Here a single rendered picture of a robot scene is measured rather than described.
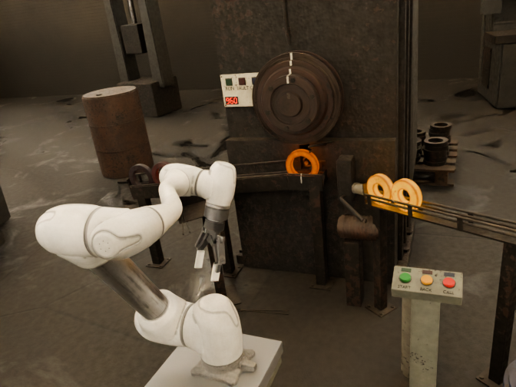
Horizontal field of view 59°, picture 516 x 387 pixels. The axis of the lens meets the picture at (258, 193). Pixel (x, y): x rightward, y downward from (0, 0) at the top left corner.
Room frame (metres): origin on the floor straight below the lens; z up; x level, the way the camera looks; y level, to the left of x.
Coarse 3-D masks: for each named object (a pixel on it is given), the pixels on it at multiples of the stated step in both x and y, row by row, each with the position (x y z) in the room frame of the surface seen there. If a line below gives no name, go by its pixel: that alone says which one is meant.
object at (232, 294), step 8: (184, 200) 2.35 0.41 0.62; (192, 200) 2.36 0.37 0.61; (200, 200) 2.37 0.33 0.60; (184, 208) 2.32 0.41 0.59; (192, 208) 2.30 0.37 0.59; (200, 208) 2.27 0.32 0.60; (184, 216) 2.22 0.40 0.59; (192, 216) 2.20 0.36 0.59; (200, 216) 2.18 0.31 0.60; (208, 248) 2.24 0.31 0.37; (216, 288) 2.24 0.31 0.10; (224, 288) 2.25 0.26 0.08; (232, 288) 2.34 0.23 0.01; (232, 296) 2.26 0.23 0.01
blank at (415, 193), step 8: (400, 184) 1.87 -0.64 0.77; (408, 184) 1.83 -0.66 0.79; (416, 184) 1.83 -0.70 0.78; (392, 192) 1.91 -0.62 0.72; (400, 192) 1.89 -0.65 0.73; (408, 192) 1.83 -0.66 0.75; (416, 192) 1.80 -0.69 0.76; (400, 200) 1.87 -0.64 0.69; (416, 200) 1.79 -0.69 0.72; (400, 208) 1.87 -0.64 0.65; (416, 208) 1.80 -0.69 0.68
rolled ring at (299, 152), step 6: (294, 150) 2.35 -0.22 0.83; (300, 150) 2.32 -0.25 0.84; (306, 150) 2.32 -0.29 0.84; (288, 156) 2.35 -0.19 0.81; (294, 156) 2.33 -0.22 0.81; (306, 156) 2.30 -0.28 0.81; (312, 156) 2.29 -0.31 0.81; (288, 162) 2.35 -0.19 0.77; (312, 162) 2.29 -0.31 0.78; (318, 162) 2.30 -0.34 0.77; (288, 168) 2.35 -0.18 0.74; (312, 168) 2.29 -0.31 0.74; (318, 168) 2.28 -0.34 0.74
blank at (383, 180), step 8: (376, 176) 1.99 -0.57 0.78; (384, 176) 1.98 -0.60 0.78; (368, 184) 2.04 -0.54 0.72; (376, 184) 2.02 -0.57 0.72; (384, 184) 1.95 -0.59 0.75; (392, 184) 1.94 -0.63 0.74; (368, 192) 2.04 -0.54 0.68; (376, 192) 2.01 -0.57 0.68; (384, 192) 1.95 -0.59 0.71; (384, 200) 1.95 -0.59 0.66
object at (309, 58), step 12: (276, 60) 2.33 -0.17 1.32; (288, 60) 2.31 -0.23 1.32; (300, 60) 2.28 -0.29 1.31; (312, 60) 2.26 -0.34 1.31; (264, 72) 2.36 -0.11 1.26; (324, 72) 2.23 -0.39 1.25; (336, 84) 2.21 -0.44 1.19; (252, 96) 2.39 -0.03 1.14; (336, 96) 2.21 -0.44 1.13; (336, 108) 2.21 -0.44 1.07; (336, 120) 2.21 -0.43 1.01; (324, 132) 2.24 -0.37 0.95; (300, 144) 2.29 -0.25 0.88
